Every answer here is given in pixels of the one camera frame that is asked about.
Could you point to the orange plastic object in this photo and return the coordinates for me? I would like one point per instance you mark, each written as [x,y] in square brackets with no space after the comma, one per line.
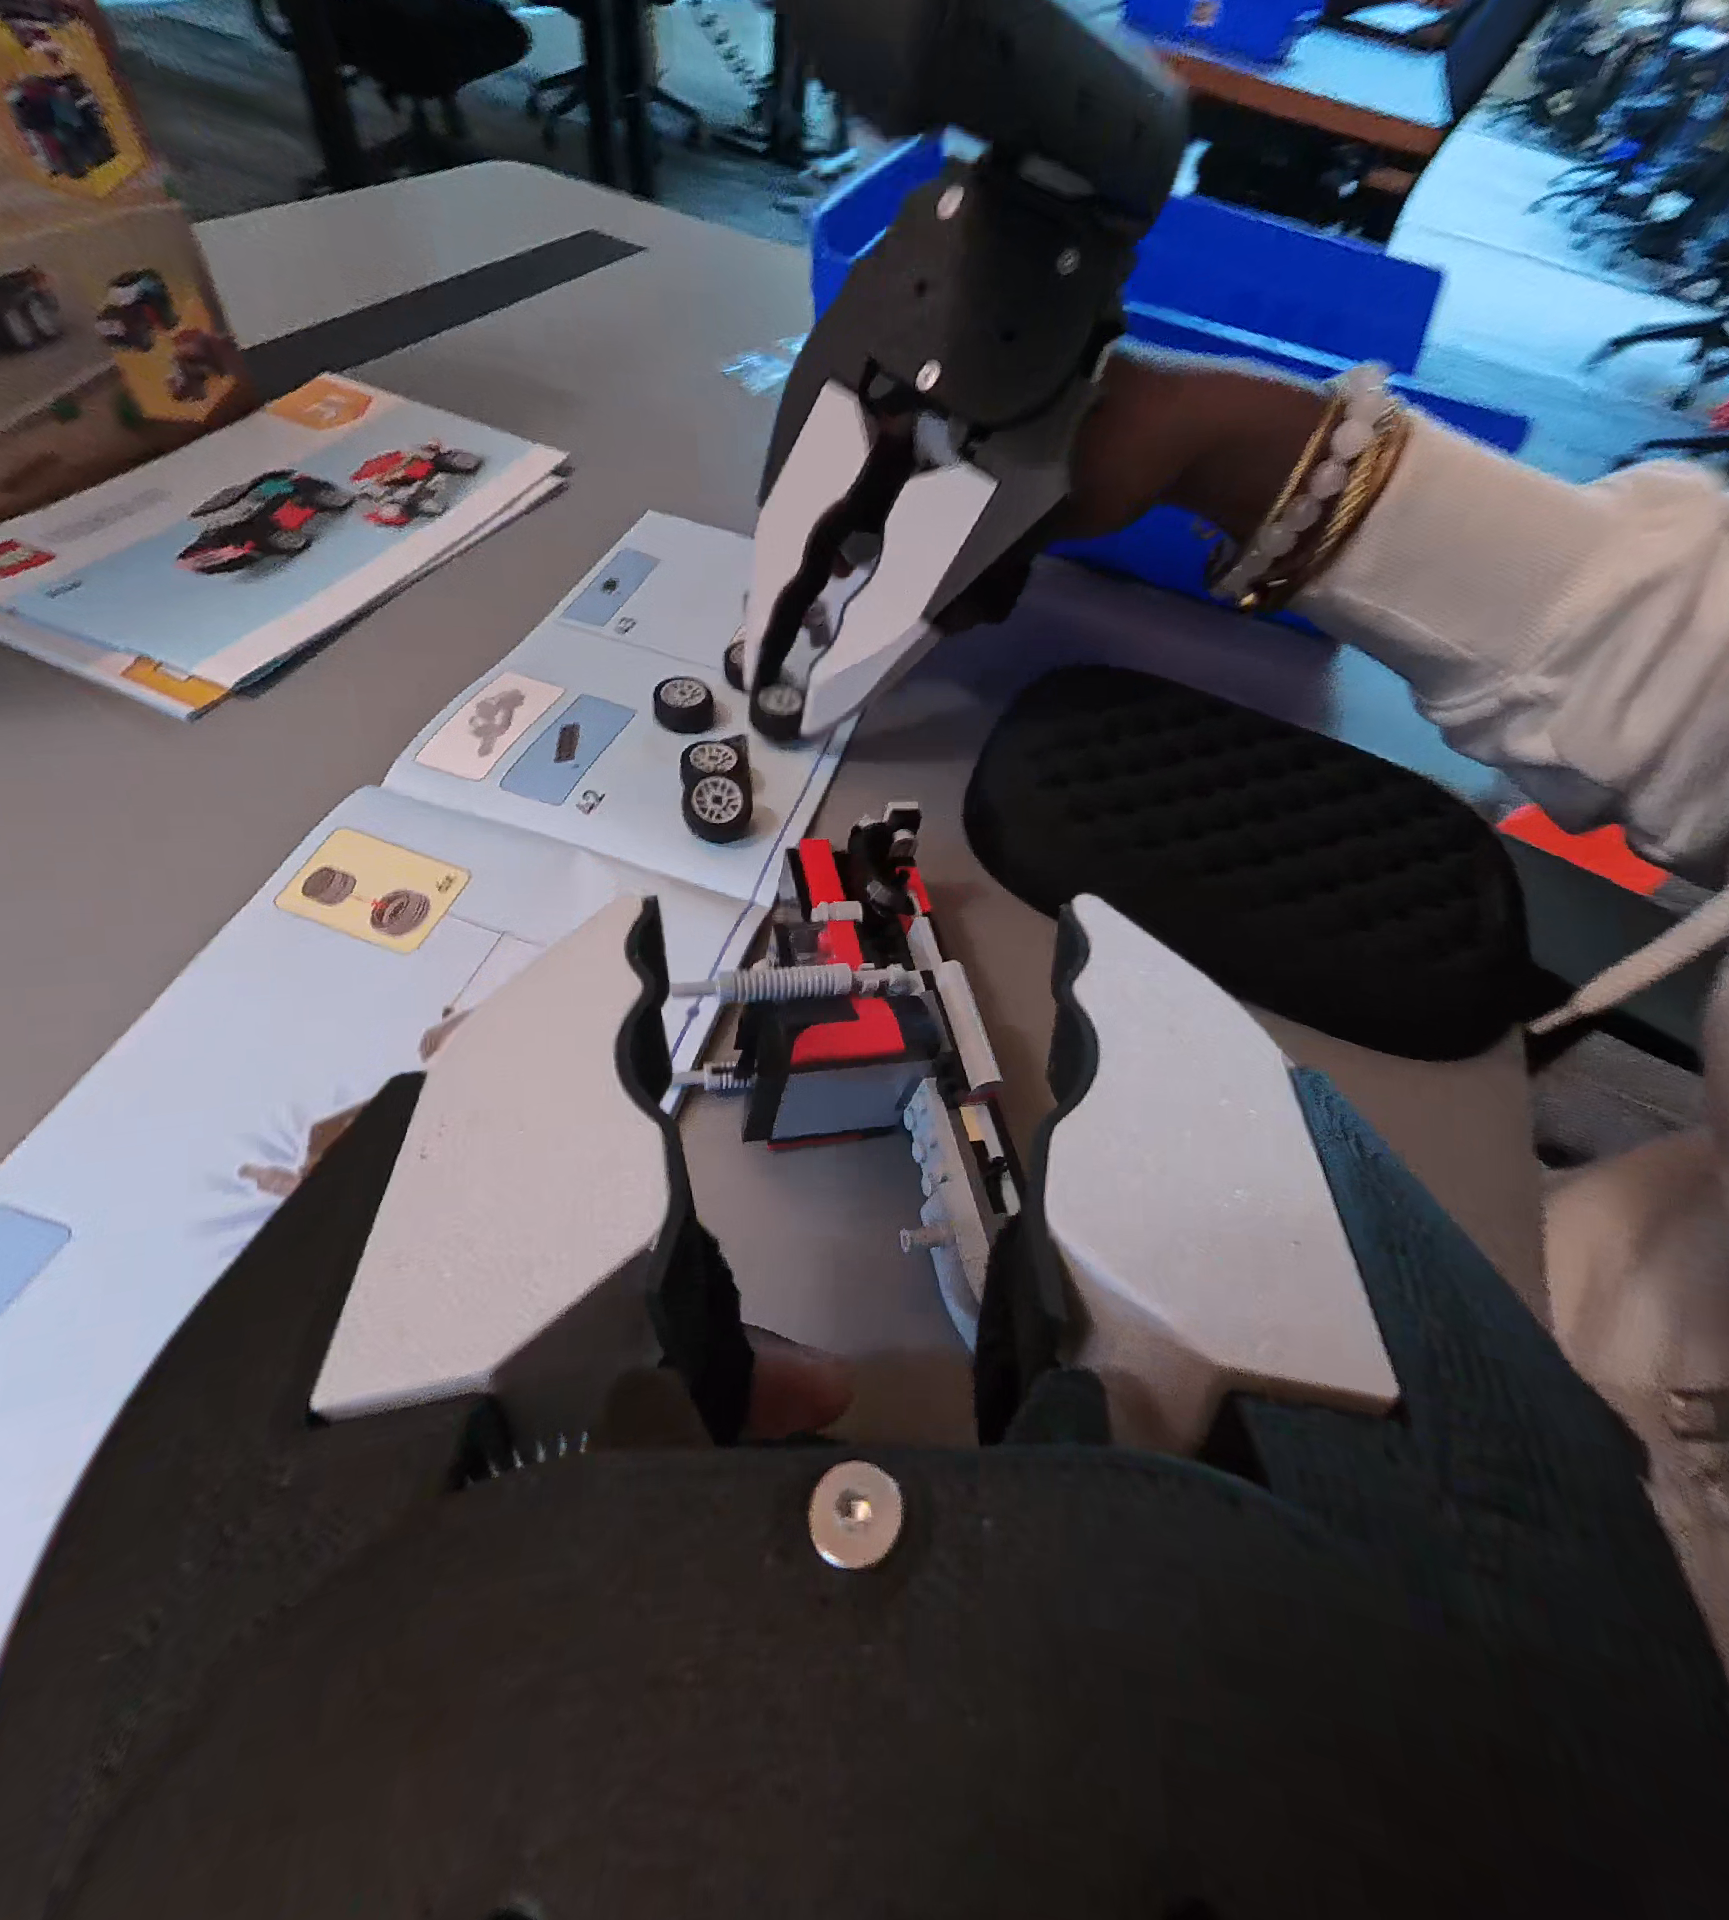
[1585,857]

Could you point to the person's right hand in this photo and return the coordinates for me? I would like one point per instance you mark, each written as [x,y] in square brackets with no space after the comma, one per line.
[1180,466]

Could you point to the black office chair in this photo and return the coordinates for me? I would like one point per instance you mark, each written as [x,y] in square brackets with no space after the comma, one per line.
[402,60]

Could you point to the closed lego instruction booklet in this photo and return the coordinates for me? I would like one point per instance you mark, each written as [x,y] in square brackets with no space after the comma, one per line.
[234,556]

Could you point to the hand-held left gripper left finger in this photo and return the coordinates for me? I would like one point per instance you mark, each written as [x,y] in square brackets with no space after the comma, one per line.
[505,1200]

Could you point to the red black lego vehicle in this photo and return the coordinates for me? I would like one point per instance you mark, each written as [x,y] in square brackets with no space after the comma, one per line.
[835,1036]

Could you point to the black tape strip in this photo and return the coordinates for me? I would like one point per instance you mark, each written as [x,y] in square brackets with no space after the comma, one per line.
[446,316]

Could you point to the lego set box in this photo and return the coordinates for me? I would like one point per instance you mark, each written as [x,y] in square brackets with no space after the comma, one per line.
[55,300]

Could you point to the black quilted pad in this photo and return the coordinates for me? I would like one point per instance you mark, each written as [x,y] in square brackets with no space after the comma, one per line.
[1256,857]

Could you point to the open lego instruction booklet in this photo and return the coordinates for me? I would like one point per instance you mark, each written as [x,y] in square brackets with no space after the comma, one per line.
[204,1051]

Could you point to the small lego wheel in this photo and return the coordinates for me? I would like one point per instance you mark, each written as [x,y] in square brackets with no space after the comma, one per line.
[716,760]
[782,712]
[722,810]
[685,703]

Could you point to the clear plastic bag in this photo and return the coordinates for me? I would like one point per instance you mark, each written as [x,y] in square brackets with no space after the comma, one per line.
[775,367]

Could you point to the large blue plastic bin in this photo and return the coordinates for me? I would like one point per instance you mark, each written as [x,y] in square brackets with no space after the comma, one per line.
[1285,287]

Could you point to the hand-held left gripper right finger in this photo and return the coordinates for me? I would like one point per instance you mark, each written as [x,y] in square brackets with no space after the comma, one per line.
[1196,1200]

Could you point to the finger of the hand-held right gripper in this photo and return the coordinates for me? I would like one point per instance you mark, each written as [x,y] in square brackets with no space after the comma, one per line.
[940,570]
[815,540]

